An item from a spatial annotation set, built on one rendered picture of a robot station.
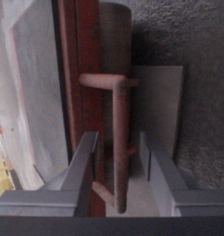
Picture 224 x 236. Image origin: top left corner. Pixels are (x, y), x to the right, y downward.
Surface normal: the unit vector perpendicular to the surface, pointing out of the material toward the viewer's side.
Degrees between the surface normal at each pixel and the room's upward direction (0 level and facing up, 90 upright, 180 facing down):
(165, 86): 0
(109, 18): 70
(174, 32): 0
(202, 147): 0
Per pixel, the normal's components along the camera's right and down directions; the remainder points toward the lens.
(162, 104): -0.77, 0.20
